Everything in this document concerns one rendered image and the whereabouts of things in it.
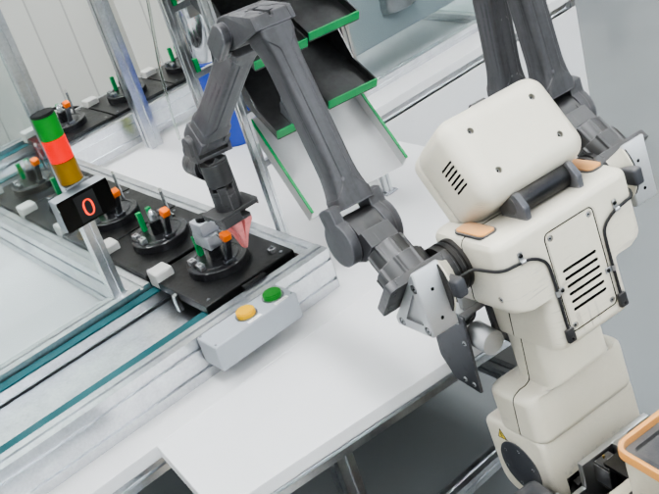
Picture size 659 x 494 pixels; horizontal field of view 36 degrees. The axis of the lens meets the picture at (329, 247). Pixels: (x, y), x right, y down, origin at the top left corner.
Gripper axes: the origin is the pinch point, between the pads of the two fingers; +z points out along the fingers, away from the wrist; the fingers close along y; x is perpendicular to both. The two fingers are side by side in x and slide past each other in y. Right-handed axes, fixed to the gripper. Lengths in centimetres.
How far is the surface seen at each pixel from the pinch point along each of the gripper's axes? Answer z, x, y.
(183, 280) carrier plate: 8.5, -15.8, 9.0
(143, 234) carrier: 6.5, -41.9, 3.5
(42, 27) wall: 33, -404, -126
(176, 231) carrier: 6.7, -34.5, -1.4
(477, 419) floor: 106, -20, -62
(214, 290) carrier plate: 8.6, -5.2, 7.9
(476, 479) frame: 89, 11, -33
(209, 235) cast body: 0.1, -11.2, 1.5
